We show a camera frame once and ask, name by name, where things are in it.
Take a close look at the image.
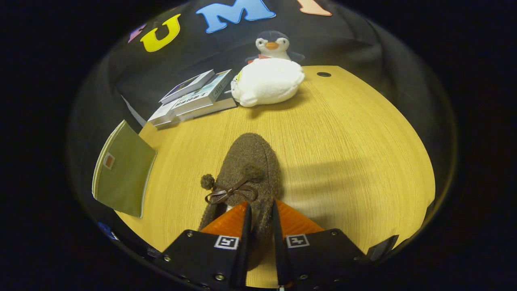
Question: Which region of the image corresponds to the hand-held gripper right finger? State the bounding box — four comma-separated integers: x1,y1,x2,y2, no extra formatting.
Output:
271,199,370,288

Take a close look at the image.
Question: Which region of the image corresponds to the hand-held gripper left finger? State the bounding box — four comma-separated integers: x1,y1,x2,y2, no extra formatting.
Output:
153,202,253,291

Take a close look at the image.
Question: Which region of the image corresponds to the brown fuzzy shoe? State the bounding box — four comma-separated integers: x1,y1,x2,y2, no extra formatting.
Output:
198,133,282,271

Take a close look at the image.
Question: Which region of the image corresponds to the green fabric storage box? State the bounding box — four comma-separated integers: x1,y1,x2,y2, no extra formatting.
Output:
92,120,158,219

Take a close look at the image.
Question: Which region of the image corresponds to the black book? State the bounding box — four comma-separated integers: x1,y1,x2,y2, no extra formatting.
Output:
178,91,238,122

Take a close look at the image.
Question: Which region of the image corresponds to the blue and white object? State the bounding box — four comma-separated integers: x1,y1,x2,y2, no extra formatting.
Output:
97,221,120,242

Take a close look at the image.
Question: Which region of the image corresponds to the book with pale blue cover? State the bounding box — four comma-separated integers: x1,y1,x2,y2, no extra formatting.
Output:
172,69,233,117

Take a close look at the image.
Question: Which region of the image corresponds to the white book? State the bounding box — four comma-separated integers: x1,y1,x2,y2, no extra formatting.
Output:
147,101,178,129

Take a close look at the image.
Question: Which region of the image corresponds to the white seal plush toy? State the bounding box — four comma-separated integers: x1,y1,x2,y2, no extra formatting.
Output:
231,58,305,108

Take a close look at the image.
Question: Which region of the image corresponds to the penguin plush toy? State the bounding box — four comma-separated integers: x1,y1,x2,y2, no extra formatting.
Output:
245,31,305,64

